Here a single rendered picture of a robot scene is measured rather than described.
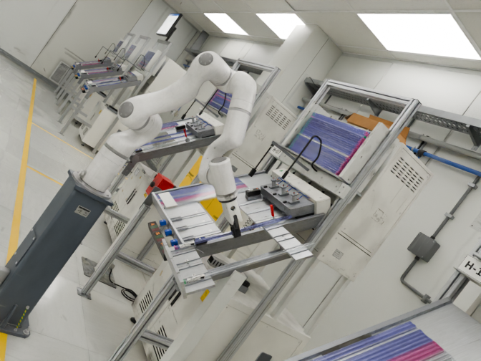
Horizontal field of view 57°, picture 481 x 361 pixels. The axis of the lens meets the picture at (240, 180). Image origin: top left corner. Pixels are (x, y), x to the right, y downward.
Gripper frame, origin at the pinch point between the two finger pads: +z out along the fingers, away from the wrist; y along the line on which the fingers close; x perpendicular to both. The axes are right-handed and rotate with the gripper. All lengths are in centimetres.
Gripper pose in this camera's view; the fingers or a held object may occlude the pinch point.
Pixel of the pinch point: (235, 230)
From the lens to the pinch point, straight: 180.9
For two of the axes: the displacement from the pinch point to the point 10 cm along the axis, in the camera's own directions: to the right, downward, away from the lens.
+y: -3.4, -3.0, 8.9
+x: -9.2, 3.1, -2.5
